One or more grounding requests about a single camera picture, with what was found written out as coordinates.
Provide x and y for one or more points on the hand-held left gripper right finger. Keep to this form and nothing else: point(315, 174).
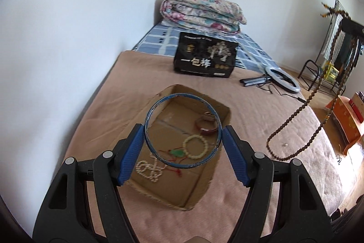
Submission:
point(236, 154)

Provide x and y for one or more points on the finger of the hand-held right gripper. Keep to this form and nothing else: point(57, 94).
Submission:
point(354, 28)

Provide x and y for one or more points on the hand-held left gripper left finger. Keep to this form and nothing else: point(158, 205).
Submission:
point(130, 154)

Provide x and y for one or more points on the blue bangle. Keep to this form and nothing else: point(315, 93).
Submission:
point(146, 130)

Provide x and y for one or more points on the cardboard box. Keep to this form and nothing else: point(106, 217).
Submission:
point(170, 189)

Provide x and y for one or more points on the striped hanging cloth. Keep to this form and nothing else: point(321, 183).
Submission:
point(330, 46)

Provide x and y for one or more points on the dark green hanging garment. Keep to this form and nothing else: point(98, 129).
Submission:
point(345, 60)

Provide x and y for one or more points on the brown blanket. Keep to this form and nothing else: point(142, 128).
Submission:
point(256, 117)

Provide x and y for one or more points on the yellow crate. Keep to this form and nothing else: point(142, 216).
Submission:
point(331, 73)

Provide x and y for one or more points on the black metal clothes rack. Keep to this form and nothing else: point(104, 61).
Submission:
point(308, 66)

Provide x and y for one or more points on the black folded tripod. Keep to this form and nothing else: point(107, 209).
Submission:
point(251, 81)

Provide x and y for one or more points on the red and brown box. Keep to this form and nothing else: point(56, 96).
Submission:
point(357, 103)

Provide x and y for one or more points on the orange cloth covered stool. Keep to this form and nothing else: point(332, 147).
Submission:
point(345, 117)

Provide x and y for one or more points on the black printed box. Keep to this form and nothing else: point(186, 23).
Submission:
point(204, 60)

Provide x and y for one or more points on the blue plaid bed sheet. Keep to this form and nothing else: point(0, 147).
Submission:
point(159, 41)

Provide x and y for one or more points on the folded floral quilt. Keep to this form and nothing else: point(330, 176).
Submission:
point(199, 12)

